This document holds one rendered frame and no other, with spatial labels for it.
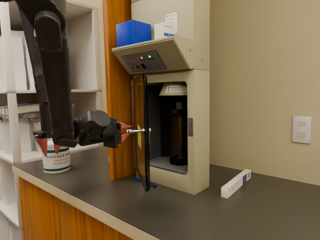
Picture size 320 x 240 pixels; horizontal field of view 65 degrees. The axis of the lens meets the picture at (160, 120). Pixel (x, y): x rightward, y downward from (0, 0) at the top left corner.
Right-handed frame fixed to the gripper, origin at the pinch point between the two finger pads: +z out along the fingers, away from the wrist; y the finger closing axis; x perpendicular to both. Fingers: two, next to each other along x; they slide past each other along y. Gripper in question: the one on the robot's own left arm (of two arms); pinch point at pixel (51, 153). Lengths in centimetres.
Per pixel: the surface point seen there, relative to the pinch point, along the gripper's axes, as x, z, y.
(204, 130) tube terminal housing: -46, -7, 40
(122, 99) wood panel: -8.7, -19.6, 30.1
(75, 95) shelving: 108, -21, 74
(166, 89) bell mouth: -31, -24, 35
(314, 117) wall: -76, -10, 76
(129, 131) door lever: -33.6, -10.0, 12.1
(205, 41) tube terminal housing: -46, -41, 41
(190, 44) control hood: -46, -39, 31
